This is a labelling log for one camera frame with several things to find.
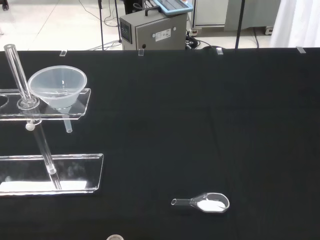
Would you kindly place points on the glass weighing funnel with powder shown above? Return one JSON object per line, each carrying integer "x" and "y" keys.
{"x": 210, "y": 205}

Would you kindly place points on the clear acrylic funnel stand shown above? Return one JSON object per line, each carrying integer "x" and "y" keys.
{"x": 75, "y": 172}

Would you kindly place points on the black stand pole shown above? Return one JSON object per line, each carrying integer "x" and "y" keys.
{"x": 240, "y": 25}

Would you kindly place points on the black bench cloth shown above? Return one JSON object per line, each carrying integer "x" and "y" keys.
{"x": 175, "y": 125}

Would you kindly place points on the clear cloth clip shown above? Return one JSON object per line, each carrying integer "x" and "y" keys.
{"x": 301, "y": 50}
{"x": 219, "y": 50}
{"x": 141, "y": 52}
{"x": 63, "y": 52}

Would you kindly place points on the grey control cabinet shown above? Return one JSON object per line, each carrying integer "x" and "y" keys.
{"x": 160, "y": 37}

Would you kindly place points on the black tripod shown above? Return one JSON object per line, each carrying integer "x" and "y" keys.
{"x": 101, "y": 30}

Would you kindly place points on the blue teach pendant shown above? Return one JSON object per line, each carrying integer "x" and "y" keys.
{"x": 175, "y": 7}

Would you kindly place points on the white cabinet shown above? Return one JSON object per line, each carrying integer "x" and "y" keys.
{"x": 210, "y": 12}

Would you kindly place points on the small round-bottom glass flask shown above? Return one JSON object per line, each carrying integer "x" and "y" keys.
{"x": 115, "y": 237}

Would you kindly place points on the white curtain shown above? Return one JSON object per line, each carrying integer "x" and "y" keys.
{"x": 297, "y": 22}

